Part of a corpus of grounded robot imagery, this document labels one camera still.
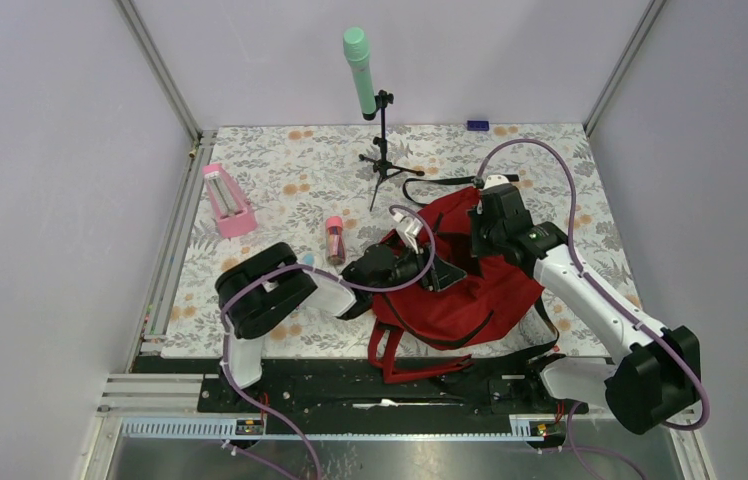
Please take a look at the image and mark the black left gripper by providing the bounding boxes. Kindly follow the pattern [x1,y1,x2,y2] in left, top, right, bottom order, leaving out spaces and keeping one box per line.
[370,236,465,296]

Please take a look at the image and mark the red student backpack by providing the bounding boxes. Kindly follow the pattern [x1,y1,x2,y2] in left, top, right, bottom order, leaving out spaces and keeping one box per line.
[368,187,547,384]

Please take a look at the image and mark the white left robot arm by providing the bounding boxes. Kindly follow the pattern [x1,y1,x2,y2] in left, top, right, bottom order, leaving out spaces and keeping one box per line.
[215,242,467,411]

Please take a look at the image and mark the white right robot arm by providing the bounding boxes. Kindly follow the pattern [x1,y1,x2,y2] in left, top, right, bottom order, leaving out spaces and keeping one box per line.
[468,175,709,434]

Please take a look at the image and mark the clear plastic pouch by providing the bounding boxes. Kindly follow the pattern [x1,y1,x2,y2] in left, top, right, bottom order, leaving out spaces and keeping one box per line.
[517,307,558,345]

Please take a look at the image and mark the pink capped marker set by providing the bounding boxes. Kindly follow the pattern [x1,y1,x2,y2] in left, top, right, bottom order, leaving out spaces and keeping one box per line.
[325,216,346,266]

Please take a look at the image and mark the small blue block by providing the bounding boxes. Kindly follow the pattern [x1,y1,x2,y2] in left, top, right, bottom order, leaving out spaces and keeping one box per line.
[466,120,490,131]

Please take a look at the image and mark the black mini tripod stand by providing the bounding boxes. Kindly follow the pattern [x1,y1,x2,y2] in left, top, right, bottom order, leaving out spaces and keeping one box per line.
[359,90,425,212]

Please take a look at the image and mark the pink metronome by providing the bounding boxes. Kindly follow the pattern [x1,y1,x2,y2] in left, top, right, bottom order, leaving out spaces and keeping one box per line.
[203,163,258,239]

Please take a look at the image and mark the mint green microphone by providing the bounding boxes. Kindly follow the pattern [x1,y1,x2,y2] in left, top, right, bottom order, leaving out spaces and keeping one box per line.
[342,26,378,121]

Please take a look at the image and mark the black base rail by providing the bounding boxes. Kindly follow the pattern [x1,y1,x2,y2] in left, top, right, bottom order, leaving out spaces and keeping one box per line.
[132,356,591,439]

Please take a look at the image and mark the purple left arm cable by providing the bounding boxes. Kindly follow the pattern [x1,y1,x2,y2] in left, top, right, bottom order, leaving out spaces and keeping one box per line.
[218,203,438,480]

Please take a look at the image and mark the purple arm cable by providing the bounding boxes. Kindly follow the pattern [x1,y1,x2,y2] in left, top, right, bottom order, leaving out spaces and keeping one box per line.
[218,203,438,480]
[473,137,712,480]

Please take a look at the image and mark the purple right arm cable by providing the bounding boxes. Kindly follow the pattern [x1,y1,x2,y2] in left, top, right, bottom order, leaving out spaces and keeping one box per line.
[473,137,712,480]

